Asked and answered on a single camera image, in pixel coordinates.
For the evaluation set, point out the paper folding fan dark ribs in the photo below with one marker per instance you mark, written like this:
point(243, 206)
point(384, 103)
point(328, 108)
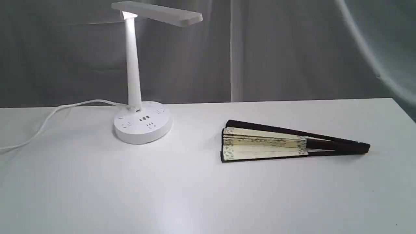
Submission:
point(243, 141)

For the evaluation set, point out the white desk lamp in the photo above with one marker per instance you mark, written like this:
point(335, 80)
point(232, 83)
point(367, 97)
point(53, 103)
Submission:
point(144, 122)

